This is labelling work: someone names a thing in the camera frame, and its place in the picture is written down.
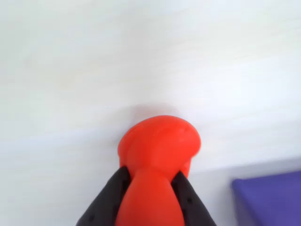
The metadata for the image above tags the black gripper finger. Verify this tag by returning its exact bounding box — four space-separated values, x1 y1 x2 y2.
75 166 131 226
171 170 217 226

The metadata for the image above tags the red rubber duck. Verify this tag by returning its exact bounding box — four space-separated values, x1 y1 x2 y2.
114 114 202 226

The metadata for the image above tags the purple box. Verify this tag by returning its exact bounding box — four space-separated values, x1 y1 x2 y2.
231 169 301 226

